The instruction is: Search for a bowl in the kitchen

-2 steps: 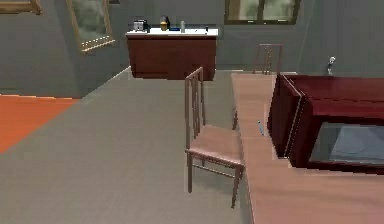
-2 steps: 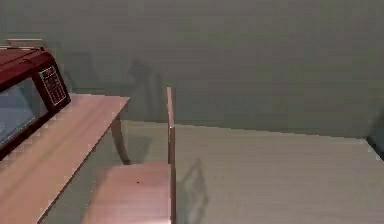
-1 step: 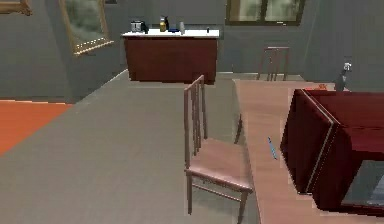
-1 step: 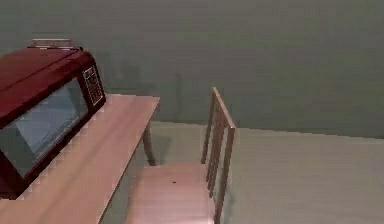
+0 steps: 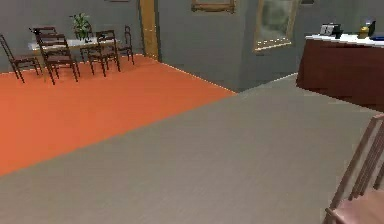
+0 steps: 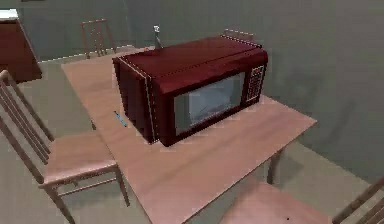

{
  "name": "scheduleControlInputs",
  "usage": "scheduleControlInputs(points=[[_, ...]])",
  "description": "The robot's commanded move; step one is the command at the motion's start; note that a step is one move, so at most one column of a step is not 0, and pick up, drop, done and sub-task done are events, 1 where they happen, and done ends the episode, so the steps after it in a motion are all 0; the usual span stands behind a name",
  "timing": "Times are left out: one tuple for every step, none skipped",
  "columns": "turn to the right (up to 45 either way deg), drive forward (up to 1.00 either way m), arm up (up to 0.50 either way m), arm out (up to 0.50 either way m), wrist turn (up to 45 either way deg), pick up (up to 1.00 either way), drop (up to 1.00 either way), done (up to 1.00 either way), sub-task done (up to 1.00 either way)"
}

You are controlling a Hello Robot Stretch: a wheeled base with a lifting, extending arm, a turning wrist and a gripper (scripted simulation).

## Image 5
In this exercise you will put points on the gold framed painting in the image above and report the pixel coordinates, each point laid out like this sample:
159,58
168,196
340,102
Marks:
275,23

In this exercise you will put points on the yellow pot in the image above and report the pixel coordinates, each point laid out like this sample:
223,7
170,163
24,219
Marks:
363,32

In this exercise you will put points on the dark framed picture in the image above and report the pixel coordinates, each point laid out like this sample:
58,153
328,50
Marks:
307,1

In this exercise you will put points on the brown counter with white top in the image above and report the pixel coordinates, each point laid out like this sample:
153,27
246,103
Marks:
343,66

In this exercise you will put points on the dark brown wooden chair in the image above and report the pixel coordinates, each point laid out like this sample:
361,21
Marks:
105,50
58,56
45,30
17,60
127,46

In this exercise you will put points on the light brown wooden chair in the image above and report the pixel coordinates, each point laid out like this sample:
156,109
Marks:
360,196

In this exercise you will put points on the yellow wooden door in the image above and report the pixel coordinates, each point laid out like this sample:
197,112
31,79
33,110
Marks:
148,28

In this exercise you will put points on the green house plant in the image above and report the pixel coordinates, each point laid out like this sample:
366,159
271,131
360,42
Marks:
81,26

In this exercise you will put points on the blue dish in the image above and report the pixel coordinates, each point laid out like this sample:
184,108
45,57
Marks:
377,38

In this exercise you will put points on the gold framed picture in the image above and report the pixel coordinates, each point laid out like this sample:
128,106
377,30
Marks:
213,7

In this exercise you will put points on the white dining table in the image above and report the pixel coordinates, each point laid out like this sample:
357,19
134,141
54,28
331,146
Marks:
75,43

